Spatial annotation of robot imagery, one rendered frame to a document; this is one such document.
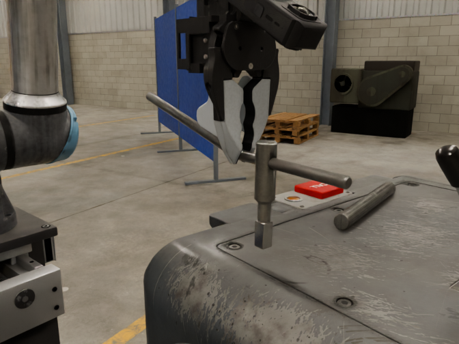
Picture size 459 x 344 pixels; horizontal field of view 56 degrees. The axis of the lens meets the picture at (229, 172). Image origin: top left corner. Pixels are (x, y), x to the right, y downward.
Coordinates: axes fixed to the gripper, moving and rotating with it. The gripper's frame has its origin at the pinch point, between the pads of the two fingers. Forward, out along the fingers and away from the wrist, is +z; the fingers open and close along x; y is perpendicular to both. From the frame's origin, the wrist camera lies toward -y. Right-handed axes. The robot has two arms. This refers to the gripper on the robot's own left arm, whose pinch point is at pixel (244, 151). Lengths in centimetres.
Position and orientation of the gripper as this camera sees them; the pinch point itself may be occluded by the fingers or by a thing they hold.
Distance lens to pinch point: 46.4
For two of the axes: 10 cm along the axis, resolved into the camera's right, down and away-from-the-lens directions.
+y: -6.5, -1.9, 7.3
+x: -7.6, 1.6, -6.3
